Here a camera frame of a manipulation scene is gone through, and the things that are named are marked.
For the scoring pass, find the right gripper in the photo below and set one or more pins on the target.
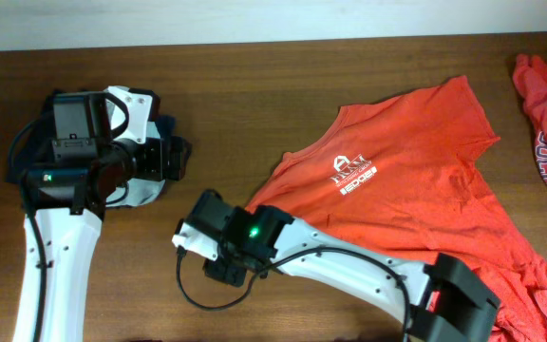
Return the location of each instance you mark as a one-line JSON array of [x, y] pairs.
[[232, 274]]

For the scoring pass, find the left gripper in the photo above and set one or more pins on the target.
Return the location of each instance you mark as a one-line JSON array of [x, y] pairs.
[[156, 167]]

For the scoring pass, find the orange printed t-shirt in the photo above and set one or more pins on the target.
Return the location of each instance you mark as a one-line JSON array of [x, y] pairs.
[[400, 178]]

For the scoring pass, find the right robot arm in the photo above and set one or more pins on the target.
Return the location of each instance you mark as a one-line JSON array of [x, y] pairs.
[[442, 301]]

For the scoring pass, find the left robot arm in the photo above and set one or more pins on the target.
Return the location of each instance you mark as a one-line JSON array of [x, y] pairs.
[[87, 152]]

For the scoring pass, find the folded grey t-shirt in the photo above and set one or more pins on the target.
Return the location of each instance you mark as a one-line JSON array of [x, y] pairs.
[[135, 192]]

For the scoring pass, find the folded navy garment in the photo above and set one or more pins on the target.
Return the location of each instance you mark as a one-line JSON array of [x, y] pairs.
[[34, 143]]

